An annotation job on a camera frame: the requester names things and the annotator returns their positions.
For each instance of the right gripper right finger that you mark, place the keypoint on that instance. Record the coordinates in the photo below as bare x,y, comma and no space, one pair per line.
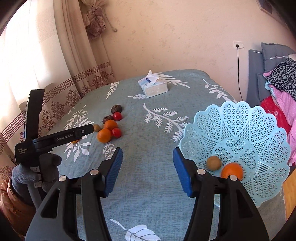
239,218

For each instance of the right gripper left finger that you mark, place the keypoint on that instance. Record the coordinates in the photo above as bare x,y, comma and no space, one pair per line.
55,219

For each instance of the small brown kiwi fruit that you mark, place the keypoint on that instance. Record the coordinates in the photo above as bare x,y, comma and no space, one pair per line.
96,127

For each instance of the grey gloved left hand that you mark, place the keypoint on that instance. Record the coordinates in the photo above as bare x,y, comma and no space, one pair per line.
22,176

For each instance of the orange in basket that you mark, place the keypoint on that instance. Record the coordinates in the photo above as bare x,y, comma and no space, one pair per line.
232,169

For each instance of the brown kiwi in basket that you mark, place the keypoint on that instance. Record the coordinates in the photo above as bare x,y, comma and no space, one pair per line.
213,163

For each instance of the orange near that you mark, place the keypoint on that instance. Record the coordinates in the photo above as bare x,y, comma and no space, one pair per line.
104,135

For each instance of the orange far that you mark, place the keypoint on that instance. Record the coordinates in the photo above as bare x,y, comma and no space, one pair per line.
110,125

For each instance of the dark wrinkled fruit near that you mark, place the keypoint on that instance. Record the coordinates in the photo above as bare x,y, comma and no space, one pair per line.
106,118

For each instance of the dark wrinkled fruit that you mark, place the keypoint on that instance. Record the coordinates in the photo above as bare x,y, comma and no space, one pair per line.
116,108
106,118

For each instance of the red tomato near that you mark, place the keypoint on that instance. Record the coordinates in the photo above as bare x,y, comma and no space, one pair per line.
116,132

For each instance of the red tomato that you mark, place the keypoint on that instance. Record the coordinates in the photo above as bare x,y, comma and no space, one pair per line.
116,132
117,116

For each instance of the light blue plastic basket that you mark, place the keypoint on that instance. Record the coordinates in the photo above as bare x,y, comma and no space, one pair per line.
238,133

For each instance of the red tomato far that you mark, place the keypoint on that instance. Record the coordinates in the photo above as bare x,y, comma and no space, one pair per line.
117,116

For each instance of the dark wrinkled fruit far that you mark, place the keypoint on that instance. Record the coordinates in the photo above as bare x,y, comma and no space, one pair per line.
116,108

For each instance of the beige patterned curtain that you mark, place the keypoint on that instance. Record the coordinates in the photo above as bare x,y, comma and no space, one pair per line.
44,45

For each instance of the teal leaf pattern bedspread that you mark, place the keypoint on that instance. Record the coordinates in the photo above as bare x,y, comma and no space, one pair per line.
148,202

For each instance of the blue white tissue pack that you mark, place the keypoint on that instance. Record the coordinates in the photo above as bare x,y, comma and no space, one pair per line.
152,85

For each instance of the curtain tieback tassel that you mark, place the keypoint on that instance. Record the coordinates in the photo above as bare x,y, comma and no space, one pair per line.
95,18

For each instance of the pile of colourful clothes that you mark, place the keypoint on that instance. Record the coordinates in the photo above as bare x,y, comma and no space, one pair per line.
281,83

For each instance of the grey blue cushion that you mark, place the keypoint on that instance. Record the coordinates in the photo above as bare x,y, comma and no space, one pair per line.
260,63

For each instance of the white wall socket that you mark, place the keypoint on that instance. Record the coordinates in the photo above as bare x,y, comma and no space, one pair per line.
238,44

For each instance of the framed wall picture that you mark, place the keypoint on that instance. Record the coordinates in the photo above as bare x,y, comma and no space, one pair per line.
266,7

